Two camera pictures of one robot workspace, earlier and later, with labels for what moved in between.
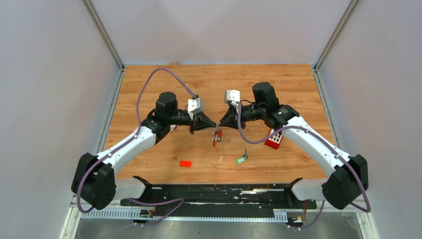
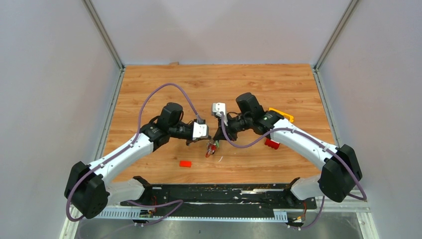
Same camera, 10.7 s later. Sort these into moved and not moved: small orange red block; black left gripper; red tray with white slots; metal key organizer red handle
Moved: black left gripper; metal key organizer red handle
Not moved: small orange red block; red tray with white slots
